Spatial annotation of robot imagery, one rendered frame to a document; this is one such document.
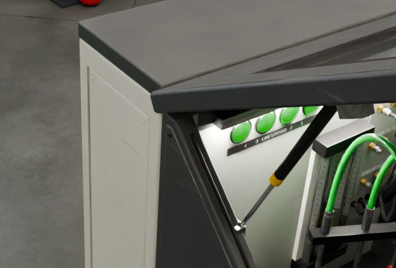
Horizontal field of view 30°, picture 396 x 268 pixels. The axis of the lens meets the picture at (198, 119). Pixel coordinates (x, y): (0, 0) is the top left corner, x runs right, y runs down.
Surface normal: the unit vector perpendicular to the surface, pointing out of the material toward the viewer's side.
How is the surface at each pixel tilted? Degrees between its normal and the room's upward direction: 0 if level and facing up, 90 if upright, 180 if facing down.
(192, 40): 0
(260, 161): 90
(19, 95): 0
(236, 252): 43
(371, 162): 90
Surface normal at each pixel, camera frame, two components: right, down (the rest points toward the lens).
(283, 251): 0.60, 0.47
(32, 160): 0.07, -0.84
